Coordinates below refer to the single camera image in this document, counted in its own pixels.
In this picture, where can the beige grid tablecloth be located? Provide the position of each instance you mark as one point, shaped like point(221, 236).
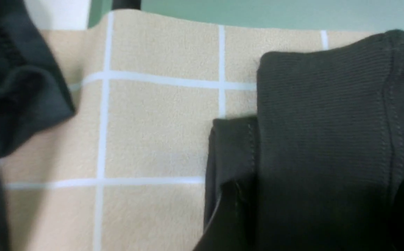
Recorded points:
point(127, 172)

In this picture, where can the dark gray long-sleeve shirt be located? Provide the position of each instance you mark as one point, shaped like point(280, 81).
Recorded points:
point(320, 167)

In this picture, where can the dark gray shirt in pile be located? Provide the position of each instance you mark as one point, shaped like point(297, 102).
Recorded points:
point(33, 92)

